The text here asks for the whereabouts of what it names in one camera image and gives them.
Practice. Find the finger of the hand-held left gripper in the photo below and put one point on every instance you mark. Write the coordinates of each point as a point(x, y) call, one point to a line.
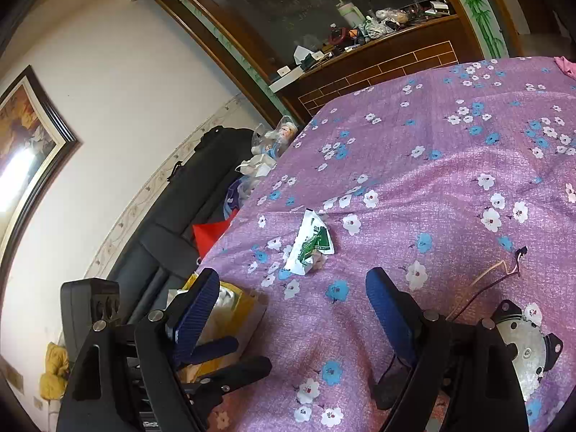
point(213, 350)
point(245, 369)

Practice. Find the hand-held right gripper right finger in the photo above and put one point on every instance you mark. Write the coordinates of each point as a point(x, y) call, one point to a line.
point(389, 310)

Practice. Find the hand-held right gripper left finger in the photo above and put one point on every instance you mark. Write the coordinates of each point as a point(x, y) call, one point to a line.
point(193, 315)

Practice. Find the yellow cardboard box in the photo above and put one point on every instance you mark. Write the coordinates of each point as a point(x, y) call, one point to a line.
point(245, 310)

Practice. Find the green and white packet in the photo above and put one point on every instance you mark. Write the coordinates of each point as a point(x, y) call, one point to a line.
point(310, 243)

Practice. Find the mustard yellow cloth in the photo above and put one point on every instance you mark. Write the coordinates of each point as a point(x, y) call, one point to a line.
point(54, 364)

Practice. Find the red bag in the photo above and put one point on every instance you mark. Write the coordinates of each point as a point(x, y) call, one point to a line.
point(209, 236)

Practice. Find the black sofa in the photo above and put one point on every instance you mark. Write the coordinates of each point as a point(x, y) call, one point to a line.
point(180, 207)

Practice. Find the silver disc motor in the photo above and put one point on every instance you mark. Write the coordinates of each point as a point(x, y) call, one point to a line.
point(524, 346)

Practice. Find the purple floral bedspread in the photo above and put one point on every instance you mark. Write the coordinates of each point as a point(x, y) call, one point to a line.
point(427, 166)

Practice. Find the doll in plastic wrap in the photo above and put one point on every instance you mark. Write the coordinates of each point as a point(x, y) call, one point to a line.
point(279, 137)

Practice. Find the wooden headboard shelf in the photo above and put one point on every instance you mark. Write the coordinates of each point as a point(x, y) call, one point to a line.
point(382, 67)

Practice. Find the pile of small shelf items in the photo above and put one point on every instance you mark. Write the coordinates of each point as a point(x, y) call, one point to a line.
point(387, 20)

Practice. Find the pink cloth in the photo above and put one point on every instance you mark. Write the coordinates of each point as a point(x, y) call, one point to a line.
point(568, 66)

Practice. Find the bamboo painted panel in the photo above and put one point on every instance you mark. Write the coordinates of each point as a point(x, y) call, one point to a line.
point(477, 4)

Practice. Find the framed wall picture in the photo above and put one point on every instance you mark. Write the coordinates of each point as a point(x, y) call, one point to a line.
point(22, 144)

